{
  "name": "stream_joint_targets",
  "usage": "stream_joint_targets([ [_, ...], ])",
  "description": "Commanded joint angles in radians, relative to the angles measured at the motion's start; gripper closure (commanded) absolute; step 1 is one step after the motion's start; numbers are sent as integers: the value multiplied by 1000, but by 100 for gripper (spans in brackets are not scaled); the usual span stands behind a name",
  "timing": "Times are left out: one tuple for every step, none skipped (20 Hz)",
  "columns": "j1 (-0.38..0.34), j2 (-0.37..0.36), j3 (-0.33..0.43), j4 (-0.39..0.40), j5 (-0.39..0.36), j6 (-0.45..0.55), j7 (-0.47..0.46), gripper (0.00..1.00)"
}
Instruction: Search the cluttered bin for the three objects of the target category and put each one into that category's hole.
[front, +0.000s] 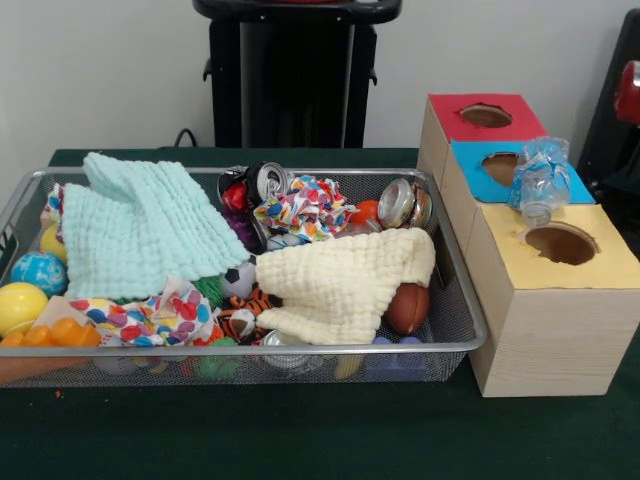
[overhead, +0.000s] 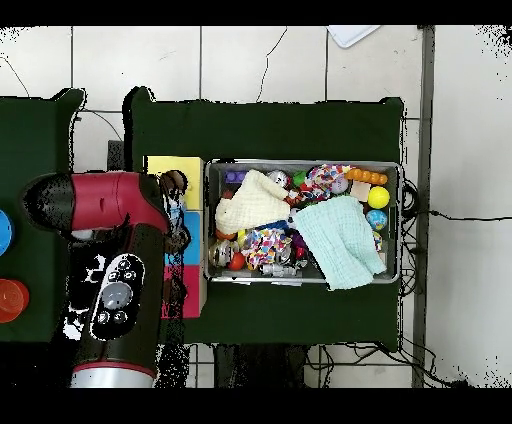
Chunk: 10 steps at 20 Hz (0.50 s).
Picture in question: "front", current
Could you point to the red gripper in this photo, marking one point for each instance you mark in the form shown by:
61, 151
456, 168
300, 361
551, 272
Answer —
629, 97

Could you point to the crushed clear plastic bottle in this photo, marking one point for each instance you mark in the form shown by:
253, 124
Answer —
537, 185

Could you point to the cream waffle cloth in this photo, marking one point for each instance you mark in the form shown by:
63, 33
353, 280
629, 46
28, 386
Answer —
340, 285

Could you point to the mint green waffle cloth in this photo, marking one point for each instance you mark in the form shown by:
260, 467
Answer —
150, 225

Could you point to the wooden box with three holes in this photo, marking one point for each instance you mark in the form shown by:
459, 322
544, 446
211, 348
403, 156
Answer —
550, 340

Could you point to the crushed silver can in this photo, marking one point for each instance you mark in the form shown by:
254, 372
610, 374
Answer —
400, 202

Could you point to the brown toy football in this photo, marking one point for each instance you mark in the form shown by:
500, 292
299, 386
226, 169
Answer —
410, 307

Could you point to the crumpled colourful spotted cloth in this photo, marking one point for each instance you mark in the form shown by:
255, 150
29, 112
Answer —
300, 205

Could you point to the orange tiger plush toy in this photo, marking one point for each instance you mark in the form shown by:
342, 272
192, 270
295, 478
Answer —
242, 320

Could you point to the dark green table cloth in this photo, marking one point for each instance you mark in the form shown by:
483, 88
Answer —
300, 435

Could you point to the large colourful spotted cloth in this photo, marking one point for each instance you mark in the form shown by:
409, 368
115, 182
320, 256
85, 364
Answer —
140, 317

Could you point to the orange plastic toy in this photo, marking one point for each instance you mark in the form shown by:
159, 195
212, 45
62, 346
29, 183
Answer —
65, 332

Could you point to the blue globe ball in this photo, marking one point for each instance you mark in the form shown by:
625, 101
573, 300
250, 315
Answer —
40, 272

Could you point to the yellow tennis ball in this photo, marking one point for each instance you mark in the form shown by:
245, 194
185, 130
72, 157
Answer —
20, 307

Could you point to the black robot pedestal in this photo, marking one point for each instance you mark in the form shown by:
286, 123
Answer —
300, 75

